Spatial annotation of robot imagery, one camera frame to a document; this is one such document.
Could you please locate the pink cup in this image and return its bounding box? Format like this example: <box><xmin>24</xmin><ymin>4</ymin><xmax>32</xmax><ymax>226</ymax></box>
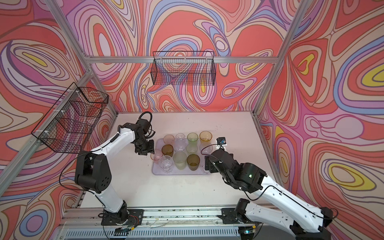
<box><xmin>151</xmin><ymin>149</ymin><xmax>163</xmax><ymax>163</ymax></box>

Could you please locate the yellow plastic cup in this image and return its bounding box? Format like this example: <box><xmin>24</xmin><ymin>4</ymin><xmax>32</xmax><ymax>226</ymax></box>
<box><xmin>199</xmin><ymin>131</ymin><xmax>213</xmax><ymax>145</ymax></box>

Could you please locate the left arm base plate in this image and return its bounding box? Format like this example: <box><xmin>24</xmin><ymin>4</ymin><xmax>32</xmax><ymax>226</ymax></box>
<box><xmin>98</xmin><ymin>209</ymin><xmax>144</xmax><ymax>226</ymax></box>

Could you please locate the lilac plastic tray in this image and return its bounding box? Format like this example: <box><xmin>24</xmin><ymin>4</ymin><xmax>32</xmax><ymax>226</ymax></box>
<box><xmin>152</xmin><ymin>152</ymin><xmax>211</xmax><ymax>176</ymax></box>

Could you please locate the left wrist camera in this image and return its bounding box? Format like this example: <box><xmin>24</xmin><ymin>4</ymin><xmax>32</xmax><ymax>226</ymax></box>
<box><xmin>136</xmin><ymin>118</ymin><xmax>151</xmax><ymax>135</ymax></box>

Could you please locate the small clear cup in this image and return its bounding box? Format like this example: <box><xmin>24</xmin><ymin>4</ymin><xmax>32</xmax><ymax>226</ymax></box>
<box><xmin>175</xmin><ymin>133</ymin><xmax>186</xmax><ymax>144</ymax></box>

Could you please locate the pale green cup front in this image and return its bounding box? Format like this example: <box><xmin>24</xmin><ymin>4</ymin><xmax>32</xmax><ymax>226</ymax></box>
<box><xmin>186</xmin><ymin>144</ymin><xmax>198</xmax><ymax>155</ymax></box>

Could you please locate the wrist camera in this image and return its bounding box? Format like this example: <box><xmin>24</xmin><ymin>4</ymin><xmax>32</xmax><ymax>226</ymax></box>
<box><xmin>136</xmin><ymin>118</ymin><xmax>151</xmax><ymax>135</ymax></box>
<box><xmin>216</xmin><ymin>137</ymin><xmax>227</xmax><ymax>151</ymax></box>

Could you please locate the black wire basket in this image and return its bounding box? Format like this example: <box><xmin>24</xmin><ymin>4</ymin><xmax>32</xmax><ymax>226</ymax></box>
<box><xmin>31</xmin><ymin>83</ymin><xmax>109</xmax><ymax>154</ymax></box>
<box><xmin>151</xmin><ymin>50</ymin><xmax>216</xmax><ymax>86</ymax></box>

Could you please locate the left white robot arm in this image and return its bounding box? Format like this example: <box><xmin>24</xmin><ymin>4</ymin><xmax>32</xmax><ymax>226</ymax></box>
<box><xmin>75</xmin><ymin>119</ymin><xmax>155</xmax><ymax>225</ymax></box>

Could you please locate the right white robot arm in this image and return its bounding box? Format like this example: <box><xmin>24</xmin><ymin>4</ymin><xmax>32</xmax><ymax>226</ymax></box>
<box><xmin>205</xmin><ymin>154</ymin><xmax>334</xmax><ymax>240</ymax></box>

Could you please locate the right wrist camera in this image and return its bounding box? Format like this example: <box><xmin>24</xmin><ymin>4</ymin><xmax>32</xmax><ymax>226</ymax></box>
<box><xmin>216</xmin><ymin>137</ymin><xmax>227</xmax><ymax>151</ymax></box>

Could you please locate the peach cup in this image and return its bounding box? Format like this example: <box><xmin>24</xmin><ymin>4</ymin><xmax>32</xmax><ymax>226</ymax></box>
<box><xmin>163</xmin><ymin>134</ymin><xmax>175</xmax><ymax>145</ymax></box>

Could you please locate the pale green large cup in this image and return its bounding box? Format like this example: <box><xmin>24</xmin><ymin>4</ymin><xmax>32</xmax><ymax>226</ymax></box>
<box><xmin>173</xmin><ymin>151</ymin><xmax>187</xmax><ymax>170</ymax></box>

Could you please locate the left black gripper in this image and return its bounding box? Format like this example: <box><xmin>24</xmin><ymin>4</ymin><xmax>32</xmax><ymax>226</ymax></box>
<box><xmin>134</xmin><ymin>137</ymin><xmax>157</xmax><ymax>155</ymax></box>

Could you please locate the bright green cup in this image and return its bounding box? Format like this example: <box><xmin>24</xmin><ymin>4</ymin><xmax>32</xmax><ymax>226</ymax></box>
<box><xmin>187</xmin><ymin>133</ymin><xmax>199</xmax><ymax>146</ymax></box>

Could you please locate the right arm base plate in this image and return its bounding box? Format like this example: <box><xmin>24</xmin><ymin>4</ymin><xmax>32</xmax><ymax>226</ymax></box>
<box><xmin>217</xmin><ymin>208</ymin><xmax>261</xmax><ymax>226</ymax></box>

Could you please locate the black wire basket left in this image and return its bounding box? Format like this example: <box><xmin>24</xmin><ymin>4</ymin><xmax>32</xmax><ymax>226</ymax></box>
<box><xmin>31</xmin><ymin>83</ymin><xmax>109</xmax><ymax>154</ymax></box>

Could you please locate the amber cup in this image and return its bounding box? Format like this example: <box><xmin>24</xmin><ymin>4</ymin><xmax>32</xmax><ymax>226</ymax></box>
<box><xmin>187</xmin><ymin>154</ymin><xmax>200</xmax><ymax>171</ymax></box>
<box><xmin>162</xmin><ymin>144</ymin><xmax>174</xmax><ymax>157</ymax></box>

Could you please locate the black wire basket back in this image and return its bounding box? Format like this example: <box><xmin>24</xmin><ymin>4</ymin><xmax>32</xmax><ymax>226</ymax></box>
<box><xmin>151</xmin><ymin>50</ymin><xmax>216</xmax><ymax>86</ymax></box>

